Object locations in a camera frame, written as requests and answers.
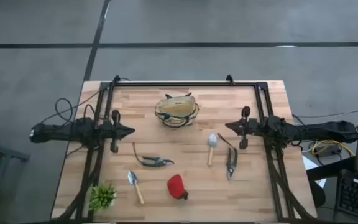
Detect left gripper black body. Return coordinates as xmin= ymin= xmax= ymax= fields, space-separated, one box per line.
xmin=99 ymin=109 xmax=121 ymax=154

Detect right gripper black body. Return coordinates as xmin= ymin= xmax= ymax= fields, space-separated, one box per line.
xmin=239 ymin=106 xmax=262 ymax=151

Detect green-handled pruning shears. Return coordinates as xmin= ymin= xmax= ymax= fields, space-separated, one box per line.
xmin=132 ymin=141 xmax=175 ymax=168
xmin=216 ymin=132 xmax=239 ymax=181

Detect steel trowel wooden handle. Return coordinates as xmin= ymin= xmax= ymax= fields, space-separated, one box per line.
xmin=127 ymin=170 xmax=145 ymax=205
xmin=207 ymin=133 xmax=218 ymax=167

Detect red gardening glove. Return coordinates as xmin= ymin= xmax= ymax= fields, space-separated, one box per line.
xmin=167 ymin=174 xmax=190 ymax=200

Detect beige green-trimmed gardening bag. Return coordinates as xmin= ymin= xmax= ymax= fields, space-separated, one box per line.
xmin=154 ymin=92 xmax=200 ymax=129

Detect green plant in white pot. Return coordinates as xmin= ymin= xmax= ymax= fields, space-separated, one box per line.
xmin=89 ymin=184 xmax=118 ymax=213

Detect white paper sheet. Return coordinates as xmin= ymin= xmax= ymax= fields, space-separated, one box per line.
xmin=301 ymin=154 xmax=328 ymax=189

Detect grey power strip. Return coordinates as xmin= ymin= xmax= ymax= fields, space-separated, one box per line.
xmin=314 ymin=144 xmax=343 ymax=157

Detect black round stool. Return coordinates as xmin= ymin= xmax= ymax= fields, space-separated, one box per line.
xmin=308 ymin=179 xmax=327 ymax=209

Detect black keyboard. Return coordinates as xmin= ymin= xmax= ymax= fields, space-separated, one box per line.
xmin=333 ymin=169 xmax=358 ymax=223

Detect long black cable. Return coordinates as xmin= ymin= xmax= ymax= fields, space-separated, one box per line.
xmin=40 ymin=77 xmax=132 ymax=124

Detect black looped cable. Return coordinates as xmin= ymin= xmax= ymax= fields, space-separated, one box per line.
xmin=54 ymin=97 xmax=75 ymax=124

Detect black aluminium frame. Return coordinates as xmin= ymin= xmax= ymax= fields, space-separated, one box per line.
xmin=51 ymin=73 xmax=318 ymax=223

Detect thin grey cable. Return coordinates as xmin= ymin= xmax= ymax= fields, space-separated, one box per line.
xmin=292 ymin=108 xmax=358 ymax=121

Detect yellow cable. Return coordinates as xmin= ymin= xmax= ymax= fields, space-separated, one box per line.
xmin=310 ymin=123 xmax=358 ymax=158

